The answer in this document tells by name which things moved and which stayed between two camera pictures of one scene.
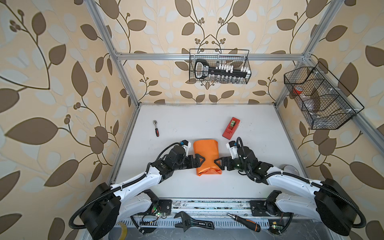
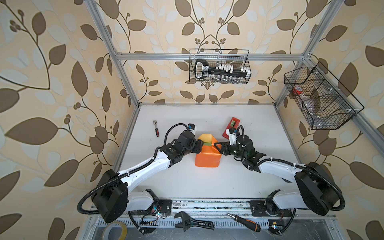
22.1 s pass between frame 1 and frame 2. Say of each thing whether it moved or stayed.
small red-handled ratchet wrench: stayed
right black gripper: moved
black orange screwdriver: stayed
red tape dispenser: stayed
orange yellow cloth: moved
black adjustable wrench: stayed
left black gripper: moved
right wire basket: stayed
